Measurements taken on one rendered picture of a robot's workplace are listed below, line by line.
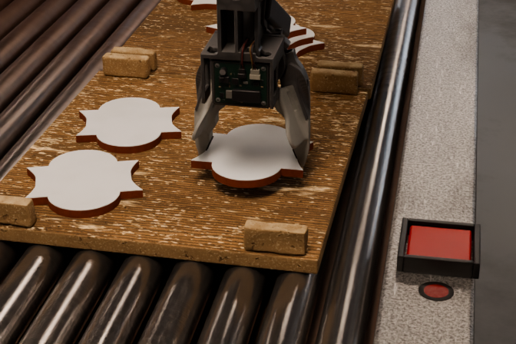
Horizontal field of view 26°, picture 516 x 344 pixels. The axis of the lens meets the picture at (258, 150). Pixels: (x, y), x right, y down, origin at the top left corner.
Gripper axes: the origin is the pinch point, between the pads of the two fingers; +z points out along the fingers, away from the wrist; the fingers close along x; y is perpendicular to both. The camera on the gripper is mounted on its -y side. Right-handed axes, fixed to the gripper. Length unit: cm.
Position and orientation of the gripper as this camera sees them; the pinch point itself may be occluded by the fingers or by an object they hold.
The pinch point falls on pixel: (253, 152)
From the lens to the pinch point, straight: 117.5
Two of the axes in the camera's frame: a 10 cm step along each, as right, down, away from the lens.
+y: -2.0, 4.5, -8.7
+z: 0.1, 8.9, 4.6
